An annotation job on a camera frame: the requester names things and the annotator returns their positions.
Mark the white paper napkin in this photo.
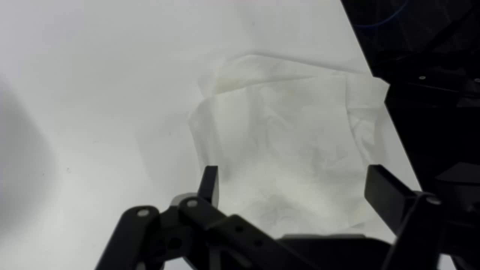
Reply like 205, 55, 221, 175
191, 55, 389, 235

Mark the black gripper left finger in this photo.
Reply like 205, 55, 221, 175
95, 166, 316, 270

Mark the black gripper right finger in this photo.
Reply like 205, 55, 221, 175
365, 164, 480, 270

